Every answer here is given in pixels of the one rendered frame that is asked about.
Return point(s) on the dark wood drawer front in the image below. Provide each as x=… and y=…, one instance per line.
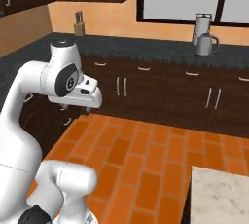
x=210, y=73
x=129, y=65
x=231, y=77
x=89, y=68

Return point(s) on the tall silver jug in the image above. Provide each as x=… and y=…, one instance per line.
x=201, y=23

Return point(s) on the dark wood base cupboard run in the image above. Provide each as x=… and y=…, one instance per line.
x=45, y=124

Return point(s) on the grey kettle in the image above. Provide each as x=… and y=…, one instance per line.
x=205, y=45

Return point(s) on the dark wood cupboard door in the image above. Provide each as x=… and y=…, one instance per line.
x=188, y=104
x=146, y=101
x=233, y=111
x=108, y=101

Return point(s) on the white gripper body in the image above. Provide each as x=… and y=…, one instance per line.
x=87, y=100

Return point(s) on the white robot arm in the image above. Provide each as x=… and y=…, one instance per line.
x=22, y=143

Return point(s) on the wooden knife block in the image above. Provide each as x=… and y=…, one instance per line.
x=79, y=26

